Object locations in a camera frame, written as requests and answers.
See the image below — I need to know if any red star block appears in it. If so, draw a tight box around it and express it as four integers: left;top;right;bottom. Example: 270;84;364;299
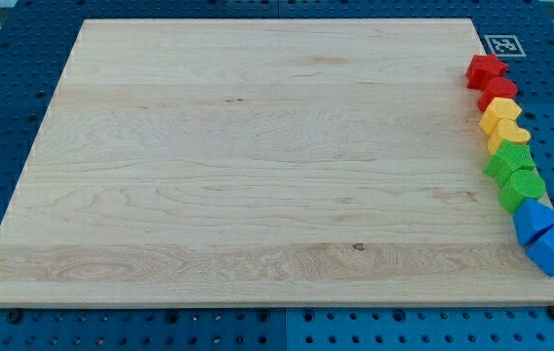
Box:
465;54;509;91

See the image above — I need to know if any green star block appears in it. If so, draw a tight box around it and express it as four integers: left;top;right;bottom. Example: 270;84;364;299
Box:
484;139;536;187

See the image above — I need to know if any wooden board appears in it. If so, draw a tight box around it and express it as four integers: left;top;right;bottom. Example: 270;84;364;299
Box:
0;19;554;308

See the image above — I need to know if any yellow heart block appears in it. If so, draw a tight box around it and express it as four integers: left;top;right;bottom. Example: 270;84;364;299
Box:
487;119;531;155

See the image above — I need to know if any yellow hexagon block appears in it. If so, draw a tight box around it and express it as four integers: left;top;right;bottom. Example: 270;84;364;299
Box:
479;97;522;136

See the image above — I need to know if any red cylinder block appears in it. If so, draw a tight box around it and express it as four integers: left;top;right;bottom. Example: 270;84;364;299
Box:
477;77;518;111

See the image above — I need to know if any green cylinder block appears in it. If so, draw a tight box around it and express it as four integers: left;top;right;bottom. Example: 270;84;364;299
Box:
497;170;546;213

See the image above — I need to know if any blue triangle block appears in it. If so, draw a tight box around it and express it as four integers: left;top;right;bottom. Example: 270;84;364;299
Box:
512;198;554;247

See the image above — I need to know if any white fiducial marker tag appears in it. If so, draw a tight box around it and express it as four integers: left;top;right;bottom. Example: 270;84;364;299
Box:
484;34;526;58

